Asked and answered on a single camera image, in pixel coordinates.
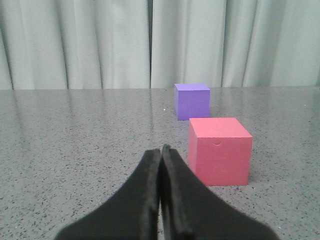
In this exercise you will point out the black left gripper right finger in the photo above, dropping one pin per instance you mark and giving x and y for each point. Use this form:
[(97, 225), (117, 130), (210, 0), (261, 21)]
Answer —
[(190, 211)]

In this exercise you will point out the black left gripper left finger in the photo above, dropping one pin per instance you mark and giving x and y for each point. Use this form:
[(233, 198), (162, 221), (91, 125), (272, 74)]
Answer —
[(130, 214)]

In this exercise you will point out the pink foam cube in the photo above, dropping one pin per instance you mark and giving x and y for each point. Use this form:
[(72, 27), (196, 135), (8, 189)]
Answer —
[(219, 151)]

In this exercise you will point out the purple foam cube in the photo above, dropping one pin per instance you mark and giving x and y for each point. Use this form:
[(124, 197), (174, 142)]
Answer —
[(191, 100)]

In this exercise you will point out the grey curtain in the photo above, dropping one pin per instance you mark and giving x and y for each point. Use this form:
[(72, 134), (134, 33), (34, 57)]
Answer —
[(114, 44)]

